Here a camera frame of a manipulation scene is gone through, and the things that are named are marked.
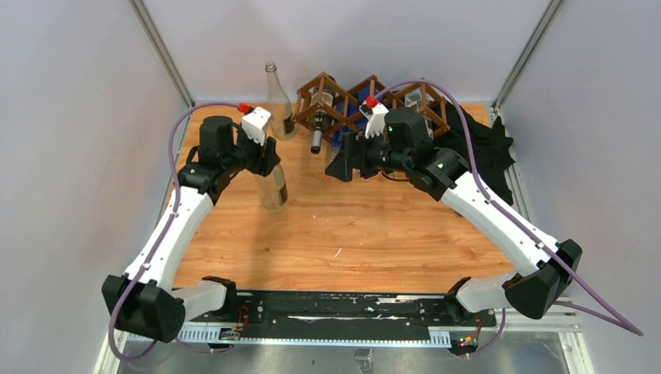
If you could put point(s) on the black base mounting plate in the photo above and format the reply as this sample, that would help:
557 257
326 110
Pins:
350 317

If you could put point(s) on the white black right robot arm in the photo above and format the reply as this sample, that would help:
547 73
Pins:
398 140

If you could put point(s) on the tall clear glass bottle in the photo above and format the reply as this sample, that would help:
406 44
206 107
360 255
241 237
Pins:
272 190

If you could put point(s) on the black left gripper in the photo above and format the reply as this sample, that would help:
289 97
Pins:
265 161

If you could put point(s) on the clear square glass bottle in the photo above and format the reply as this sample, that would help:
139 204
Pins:
414 99

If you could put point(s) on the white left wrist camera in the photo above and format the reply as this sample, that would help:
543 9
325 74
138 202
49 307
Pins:
254 124

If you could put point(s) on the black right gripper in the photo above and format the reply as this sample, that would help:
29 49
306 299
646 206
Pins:
353 155

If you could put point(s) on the brown wooden wine rack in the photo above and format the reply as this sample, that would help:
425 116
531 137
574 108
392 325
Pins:
322 104

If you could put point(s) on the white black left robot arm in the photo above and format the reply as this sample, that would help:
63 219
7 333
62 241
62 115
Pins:
143 300

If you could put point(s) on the clear bottle with blue label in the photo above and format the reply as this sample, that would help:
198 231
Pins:
338 139

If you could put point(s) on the dark green wine bottle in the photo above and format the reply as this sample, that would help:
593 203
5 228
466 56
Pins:
320 120

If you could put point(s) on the blue labelled clear bottle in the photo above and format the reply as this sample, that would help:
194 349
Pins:
359 132

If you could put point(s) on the black cloth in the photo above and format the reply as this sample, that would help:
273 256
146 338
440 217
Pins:
490 147

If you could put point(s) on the clear bottle with black label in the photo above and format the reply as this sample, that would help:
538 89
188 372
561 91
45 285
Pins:
279 105

